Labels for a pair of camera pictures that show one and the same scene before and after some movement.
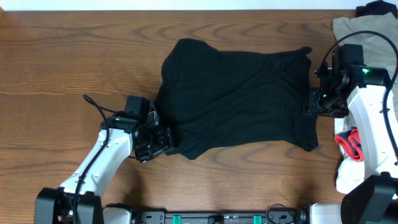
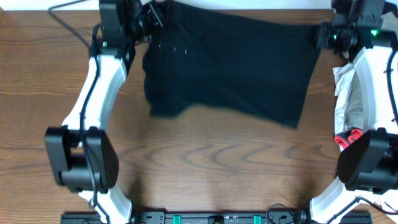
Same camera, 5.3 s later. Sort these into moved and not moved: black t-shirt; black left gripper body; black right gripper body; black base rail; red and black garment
Moved: black t-shirt; black left gripper body; black right gripper body
Not moved: red and black garment; black base rail
